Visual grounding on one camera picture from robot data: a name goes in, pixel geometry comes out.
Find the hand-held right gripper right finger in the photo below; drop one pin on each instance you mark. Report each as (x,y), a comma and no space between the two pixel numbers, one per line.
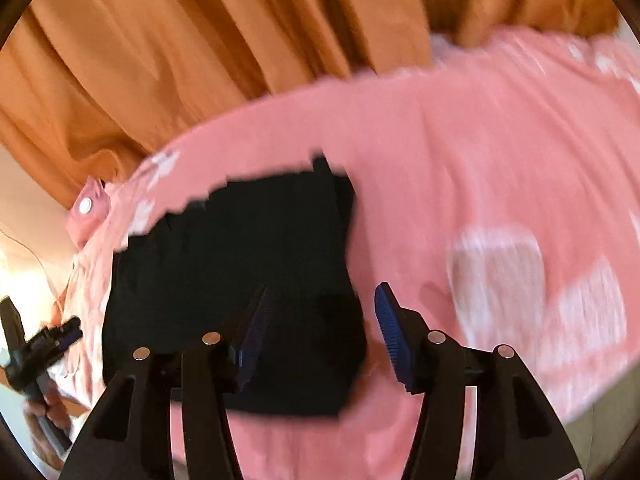
(392,340)

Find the black long-sleeved sweater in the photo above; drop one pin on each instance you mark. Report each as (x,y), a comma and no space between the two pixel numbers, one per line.
(240,270)

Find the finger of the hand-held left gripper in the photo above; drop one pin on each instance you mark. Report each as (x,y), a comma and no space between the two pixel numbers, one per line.
(60,332)
(11,325)

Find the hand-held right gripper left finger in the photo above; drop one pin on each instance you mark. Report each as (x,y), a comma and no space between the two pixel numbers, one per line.
(255,332)

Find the pink pillow with white button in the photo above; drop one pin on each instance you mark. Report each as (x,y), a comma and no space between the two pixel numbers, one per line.
(87,215)

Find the person's left hand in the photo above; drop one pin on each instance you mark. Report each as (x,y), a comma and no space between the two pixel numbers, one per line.
(34,417)

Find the orange curtain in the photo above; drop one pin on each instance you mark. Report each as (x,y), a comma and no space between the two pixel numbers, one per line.
(200,35)

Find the pink printed blanket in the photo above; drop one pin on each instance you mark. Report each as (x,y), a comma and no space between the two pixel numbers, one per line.
(450,160)

